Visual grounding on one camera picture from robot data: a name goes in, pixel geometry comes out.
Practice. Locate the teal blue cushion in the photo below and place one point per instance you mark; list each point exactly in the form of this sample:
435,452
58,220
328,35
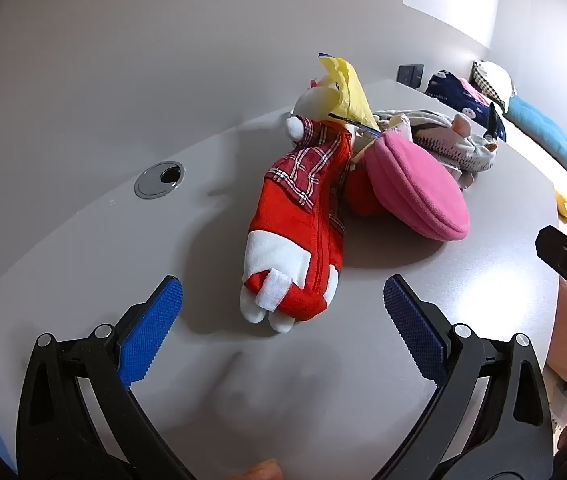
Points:
548,140

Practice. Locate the grey white fish plush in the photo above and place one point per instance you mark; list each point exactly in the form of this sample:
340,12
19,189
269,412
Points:
446,147

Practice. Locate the small black box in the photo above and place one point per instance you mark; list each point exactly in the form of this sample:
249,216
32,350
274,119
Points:
410,74

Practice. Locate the yellow crumpled wrapper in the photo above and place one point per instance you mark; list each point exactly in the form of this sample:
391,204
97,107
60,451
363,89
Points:
351,97

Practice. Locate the pink round plush cushion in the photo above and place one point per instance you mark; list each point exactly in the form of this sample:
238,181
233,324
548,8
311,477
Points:
413,190

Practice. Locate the yellow toy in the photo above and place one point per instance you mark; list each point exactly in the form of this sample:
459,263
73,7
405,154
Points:
564,202

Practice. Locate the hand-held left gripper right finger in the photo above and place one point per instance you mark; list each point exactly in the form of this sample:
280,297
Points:
413,330

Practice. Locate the person's left hand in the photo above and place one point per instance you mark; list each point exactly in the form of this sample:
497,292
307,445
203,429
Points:
263,471

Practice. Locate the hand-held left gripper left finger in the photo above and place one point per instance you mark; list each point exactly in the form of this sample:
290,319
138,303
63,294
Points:
156,330

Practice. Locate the pink blanket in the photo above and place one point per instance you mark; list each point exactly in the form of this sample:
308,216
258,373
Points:
472,91

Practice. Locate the red round plush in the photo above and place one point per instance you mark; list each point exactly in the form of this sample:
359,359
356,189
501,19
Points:
359,195

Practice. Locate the red plaid plush doll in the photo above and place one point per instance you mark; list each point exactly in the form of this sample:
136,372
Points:
293,225

